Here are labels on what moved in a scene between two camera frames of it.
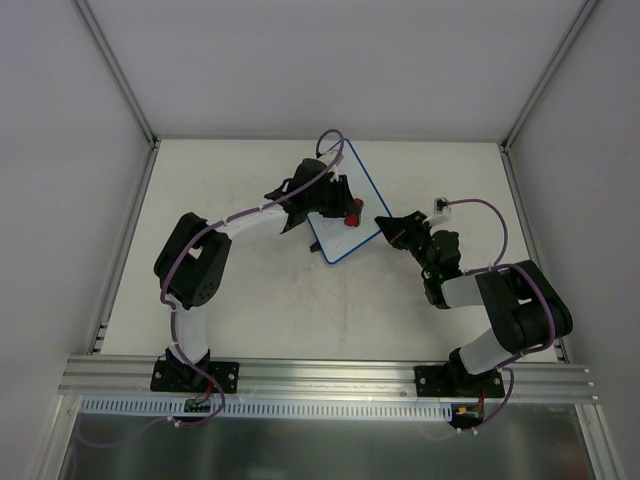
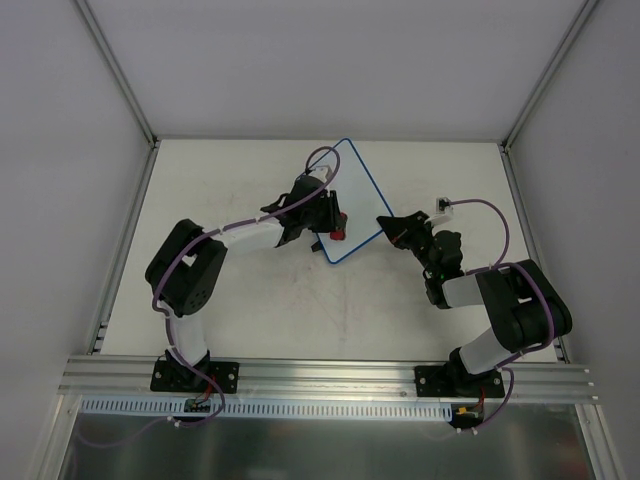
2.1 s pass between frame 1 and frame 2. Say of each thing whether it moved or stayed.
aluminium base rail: stayed
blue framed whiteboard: stayed
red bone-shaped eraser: moved
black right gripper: stayed
